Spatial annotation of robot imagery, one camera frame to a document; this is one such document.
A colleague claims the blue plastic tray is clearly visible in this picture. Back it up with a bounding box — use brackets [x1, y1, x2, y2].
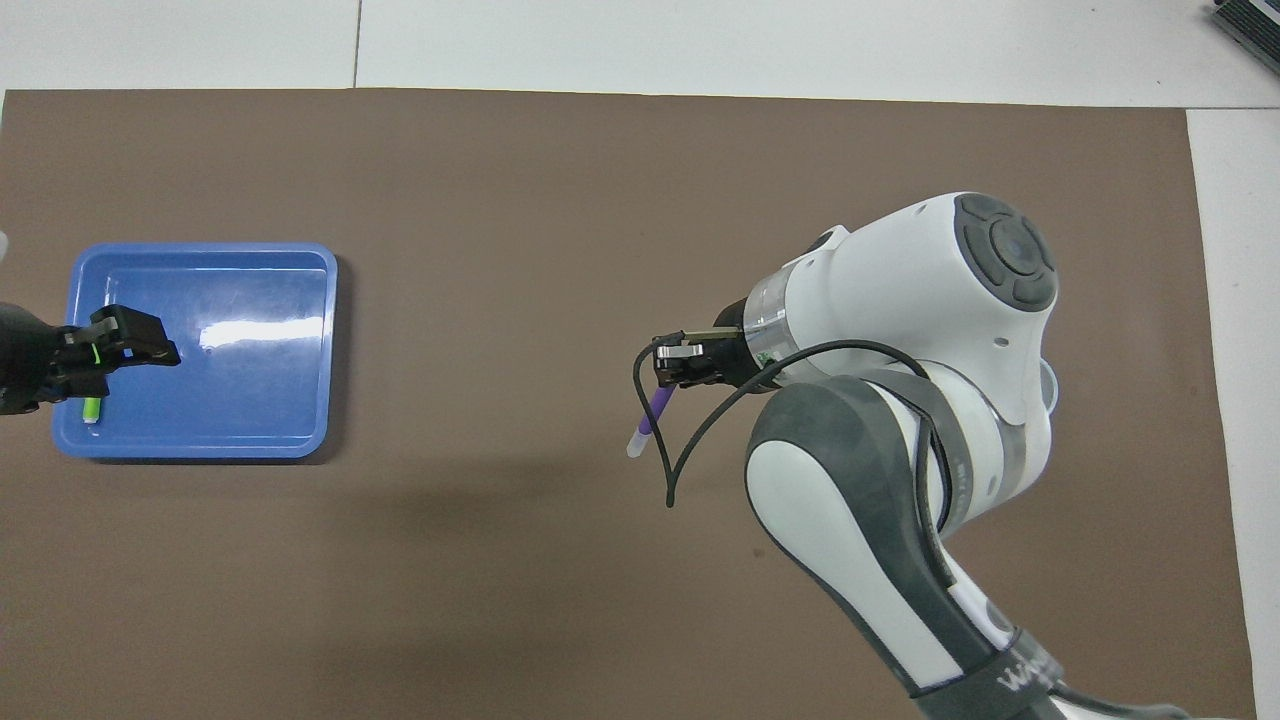
[52, 242, 339, 460]

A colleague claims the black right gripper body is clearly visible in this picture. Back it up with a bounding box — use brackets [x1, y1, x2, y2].
[710, 298, 791, 393]

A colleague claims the grey ribbed device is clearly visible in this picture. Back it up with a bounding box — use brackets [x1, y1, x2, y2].
[1208, 0, 1280, 63]

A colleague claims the brown table mat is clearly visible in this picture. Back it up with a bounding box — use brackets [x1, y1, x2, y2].
[0, 88, 1259, 720]

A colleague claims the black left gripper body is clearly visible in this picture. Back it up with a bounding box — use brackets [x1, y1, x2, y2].
[0, 303, 73, 417]

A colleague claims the purple marker pen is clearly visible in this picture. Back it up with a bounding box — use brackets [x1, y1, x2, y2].
[626, 384, 680, 460]

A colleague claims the green marker pen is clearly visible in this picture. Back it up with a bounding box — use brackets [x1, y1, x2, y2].
[82, 343, 105, 425]

